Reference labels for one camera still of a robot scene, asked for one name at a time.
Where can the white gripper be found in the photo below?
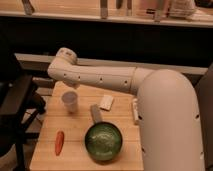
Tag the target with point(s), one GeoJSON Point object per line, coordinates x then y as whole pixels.
{"type": "Point", "coordinates": [71, 84]}

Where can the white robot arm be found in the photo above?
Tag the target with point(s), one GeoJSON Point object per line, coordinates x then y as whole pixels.
{"type": "Point", "coordinates": [170, 126]}

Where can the white ceramic cup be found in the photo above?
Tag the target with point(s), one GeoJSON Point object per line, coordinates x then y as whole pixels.
{"type": "Point", "coordinates": [70, 101]}

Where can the white eraser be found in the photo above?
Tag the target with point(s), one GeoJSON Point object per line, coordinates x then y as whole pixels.
{"type": "Point", "coordinates": [106, 102]}

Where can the orange carrot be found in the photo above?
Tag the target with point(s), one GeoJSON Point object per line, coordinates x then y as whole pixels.
{"type": "Point", "coordinates": [59, 142]}

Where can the black chair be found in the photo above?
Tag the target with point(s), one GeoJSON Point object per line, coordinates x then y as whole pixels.
{"type": "Point", "coordinates": [19, 106]}

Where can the white rectangular block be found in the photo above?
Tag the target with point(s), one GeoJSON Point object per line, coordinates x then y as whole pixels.
{"type": "Point", "coordinates": [135, 111]}

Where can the green pot with handle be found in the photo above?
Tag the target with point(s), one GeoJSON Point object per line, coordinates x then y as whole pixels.
{"type": "Point", "coordinates": [103, 140]}

